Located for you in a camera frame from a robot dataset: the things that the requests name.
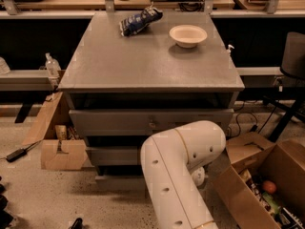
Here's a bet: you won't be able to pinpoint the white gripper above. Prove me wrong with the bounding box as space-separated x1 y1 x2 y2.
192 167 206 187

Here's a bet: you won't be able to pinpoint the grey bottom drawer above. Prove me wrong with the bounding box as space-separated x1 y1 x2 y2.
95 176 146 191

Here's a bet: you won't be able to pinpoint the grey drawer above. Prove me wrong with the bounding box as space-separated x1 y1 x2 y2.
86 146 140 166
69 109 234 136
95 176 146 191

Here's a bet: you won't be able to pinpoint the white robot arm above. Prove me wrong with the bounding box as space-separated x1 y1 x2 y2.
140 120 226 229

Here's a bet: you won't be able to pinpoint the grey middle drawer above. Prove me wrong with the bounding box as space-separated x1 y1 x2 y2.
86 146 140 166

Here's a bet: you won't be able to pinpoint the grey drawer cabinet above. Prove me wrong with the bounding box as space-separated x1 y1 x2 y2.
59 11 244 177

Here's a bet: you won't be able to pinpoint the grey top drawer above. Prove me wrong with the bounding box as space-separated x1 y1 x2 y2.
69 109 234 136

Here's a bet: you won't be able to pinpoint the black object floor bottom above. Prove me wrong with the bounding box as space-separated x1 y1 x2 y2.
69 218 83 229

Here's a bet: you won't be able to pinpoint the red apple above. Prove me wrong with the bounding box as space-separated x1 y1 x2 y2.
261 180 277 195

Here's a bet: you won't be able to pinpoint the green snack packet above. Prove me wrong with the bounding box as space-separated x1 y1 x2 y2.
262 192 281 215

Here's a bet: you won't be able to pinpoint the cardboard box right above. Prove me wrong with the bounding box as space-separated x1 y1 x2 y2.
213 133 305 229

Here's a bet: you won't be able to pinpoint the cardboard box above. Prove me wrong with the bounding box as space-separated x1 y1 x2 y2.
213 133 305 229
23 93 88 171

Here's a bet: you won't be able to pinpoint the small pump bottle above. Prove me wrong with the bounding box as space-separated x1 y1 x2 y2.
227 44 234 55

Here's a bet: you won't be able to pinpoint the cardboard box left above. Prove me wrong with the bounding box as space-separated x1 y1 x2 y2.
23 93 88 171

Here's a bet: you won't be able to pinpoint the white paper bowl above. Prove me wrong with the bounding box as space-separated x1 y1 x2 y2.
169 25 208 49

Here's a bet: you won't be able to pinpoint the black office chair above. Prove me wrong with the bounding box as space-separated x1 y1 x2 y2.
263 31 305 142

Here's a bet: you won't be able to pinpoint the blue chip bag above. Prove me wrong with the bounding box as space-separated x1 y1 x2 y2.
119 6 163 36

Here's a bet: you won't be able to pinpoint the black power adapter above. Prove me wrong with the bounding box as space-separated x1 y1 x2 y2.
6 149 27 162

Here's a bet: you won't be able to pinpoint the clear plastic bottle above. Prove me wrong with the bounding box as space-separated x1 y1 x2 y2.
45 52 61 77

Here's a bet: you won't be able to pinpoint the black floor cable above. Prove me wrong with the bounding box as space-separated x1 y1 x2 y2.
225 100 260 138

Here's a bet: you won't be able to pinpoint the black coiled cable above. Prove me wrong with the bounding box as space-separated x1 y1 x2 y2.
176 1 204 13

